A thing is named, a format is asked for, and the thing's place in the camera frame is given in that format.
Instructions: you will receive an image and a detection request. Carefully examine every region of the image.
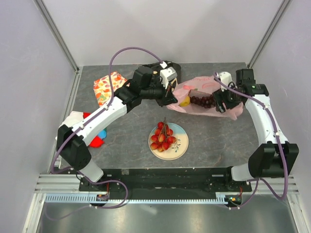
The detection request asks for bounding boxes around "black beige plush cloth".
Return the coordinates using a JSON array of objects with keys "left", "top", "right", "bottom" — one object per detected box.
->
[{"left": 136, "top": 60, "right": 182, "bottom": 83}]

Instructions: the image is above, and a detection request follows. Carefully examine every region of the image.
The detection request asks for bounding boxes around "beige blue ceramic plate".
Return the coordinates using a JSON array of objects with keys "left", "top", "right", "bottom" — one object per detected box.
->
[{"left": 148, "top": 123, "right": 189, "bottom": 161}]

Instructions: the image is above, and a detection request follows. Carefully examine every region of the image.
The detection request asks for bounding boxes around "colourful cartoon cloth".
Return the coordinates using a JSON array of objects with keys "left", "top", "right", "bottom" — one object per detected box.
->
[{"left": 59, "top": 111, "right": 106, "bottom": 148}]

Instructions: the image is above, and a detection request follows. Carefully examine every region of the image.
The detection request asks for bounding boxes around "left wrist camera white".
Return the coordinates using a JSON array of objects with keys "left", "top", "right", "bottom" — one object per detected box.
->
[{"left": 160, "top": 61, "right": 177, "bottom": 89}]

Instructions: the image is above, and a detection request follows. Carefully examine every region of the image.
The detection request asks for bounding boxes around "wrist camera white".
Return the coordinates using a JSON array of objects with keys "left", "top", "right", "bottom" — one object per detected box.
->
[
  {"left": 217, "top": 72, "right": 232, "bottom": 92},
  {"left": 160, "top": 61, "right": 177, "bottom": 89}
]

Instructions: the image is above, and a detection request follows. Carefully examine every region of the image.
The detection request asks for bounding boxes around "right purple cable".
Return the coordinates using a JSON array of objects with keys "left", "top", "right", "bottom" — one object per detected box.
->
[{"left": 213, "top": 72, "right": 290, "bottom": 211}]

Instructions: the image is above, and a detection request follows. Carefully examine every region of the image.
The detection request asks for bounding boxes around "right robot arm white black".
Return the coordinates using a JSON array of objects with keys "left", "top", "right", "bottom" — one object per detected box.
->
[{"left": 212, "top": 68, "right": 299, "bottom": 191}]

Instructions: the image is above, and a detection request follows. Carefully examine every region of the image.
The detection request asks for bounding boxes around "purple fake grape bunch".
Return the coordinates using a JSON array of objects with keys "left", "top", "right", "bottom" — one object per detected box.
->
[{"left": 190, "top": 95, "right": 216, "bottom": 109}]

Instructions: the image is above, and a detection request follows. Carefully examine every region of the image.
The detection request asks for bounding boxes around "pink plastic bag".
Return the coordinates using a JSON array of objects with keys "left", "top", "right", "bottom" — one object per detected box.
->
[{"left": 167, "top": 76, "right": 243, "bottom": 120}]

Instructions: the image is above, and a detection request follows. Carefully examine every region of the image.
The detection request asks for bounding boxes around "yellow fake lemon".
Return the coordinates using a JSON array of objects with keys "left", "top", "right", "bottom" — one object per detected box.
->
[{"left": 179, "top": 96, "right": 190, "bottom": 107}]

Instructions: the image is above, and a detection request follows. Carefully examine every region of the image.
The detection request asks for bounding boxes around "orange floral cloth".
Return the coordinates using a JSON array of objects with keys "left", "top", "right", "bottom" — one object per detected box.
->
[{"left": 93, "top": 72, "right": 127, "bottom": 107}]

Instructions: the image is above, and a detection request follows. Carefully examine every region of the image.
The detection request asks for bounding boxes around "grey slotted cable duct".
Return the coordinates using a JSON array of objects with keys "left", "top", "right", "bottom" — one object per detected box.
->
[{"left": 45, "top": 193, "right": 229, "bottom": 204}]

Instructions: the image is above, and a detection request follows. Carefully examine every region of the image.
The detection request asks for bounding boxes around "red fake lychee bunch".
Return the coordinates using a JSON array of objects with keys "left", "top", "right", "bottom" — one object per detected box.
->
[{"left": 149, "top": 118, "right": 178, "bottom": 152}]

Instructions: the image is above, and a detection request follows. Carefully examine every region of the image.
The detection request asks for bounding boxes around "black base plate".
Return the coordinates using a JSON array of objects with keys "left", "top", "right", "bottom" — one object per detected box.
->
[{"left": 79, "top": 167, "right": 252, "bottom": 193}]

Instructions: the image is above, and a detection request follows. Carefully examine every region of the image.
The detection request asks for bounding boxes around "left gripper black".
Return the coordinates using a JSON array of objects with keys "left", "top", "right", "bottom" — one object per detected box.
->
[{"left": 141, "top": 78, "right": 178, "bottom": 108}]

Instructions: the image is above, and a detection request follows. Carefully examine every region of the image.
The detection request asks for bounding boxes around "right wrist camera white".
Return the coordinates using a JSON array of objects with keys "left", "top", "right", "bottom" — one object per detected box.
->
[{"left": 217, "top": 72, "right": 232, "bottom": 92}]

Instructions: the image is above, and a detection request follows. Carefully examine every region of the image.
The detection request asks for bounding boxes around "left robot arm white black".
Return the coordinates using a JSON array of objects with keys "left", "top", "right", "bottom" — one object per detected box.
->
[{"left": 57, "top": 66, "right": 177, "bottom": 191}]

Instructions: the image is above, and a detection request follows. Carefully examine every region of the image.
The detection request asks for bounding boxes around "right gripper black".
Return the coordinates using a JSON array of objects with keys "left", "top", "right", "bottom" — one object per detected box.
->
[{"left": 212, "top": 82, "right": 242, "bottom": 113}]

